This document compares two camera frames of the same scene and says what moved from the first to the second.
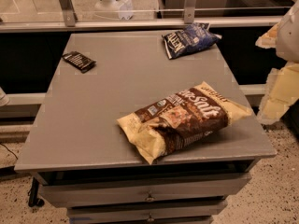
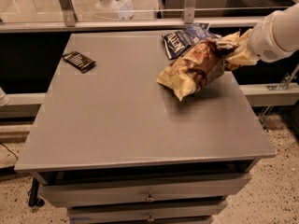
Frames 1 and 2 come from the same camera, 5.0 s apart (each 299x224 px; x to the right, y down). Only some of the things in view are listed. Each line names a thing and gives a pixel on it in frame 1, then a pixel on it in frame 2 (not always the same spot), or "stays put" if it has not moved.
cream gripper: (289, 37) → (263, 40)
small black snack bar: (79, 61) stays put
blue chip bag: (188, 38) stays put
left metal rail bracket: (66, 4) stays put
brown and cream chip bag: (158, 128) → (197, 66)
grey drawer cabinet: (130, 135) stays put
